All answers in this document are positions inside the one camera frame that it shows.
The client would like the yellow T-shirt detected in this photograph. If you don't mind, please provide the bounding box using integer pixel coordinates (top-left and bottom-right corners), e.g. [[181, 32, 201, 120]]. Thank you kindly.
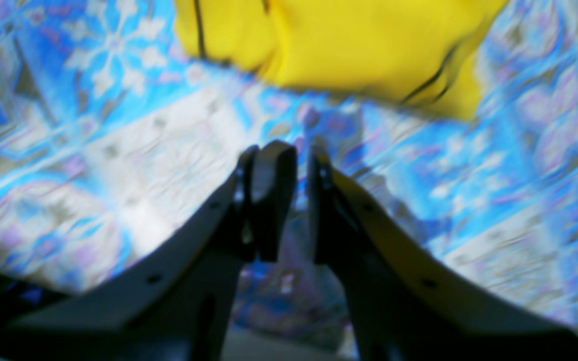
[[174, 1, 508, 121]]

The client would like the patterned blue tablecloth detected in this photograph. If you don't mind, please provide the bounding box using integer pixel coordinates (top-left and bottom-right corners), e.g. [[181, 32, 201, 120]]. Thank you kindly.
[[0, 1, 578, 331]]

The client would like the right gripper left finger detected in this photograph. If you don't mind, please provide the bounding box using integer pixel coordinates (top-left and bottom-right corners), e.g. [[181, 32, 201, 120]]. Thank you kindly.
[[0, 141, 298, 360]]

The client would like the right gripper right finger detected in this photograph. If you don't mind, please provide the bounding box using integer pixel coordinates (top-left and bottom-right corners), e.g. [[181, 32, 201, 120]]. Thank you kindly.
[[308, 143, 578, 360]]

